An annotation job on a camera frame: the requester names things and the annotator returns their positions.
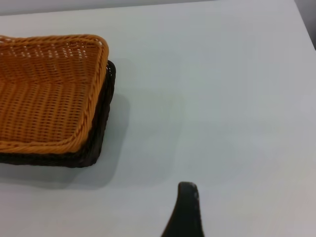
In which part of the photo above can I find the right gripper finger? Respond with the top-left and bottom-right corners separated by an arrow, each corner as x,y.
160,181 -> 205,237

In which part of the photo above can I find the black wicker basket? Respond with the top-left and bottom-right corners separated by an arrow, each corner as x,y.
0,59 -> 117,169

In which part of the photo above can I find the orange wicker basket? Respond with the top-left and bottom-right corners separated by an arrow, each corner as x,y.
0,34 -> 110,154

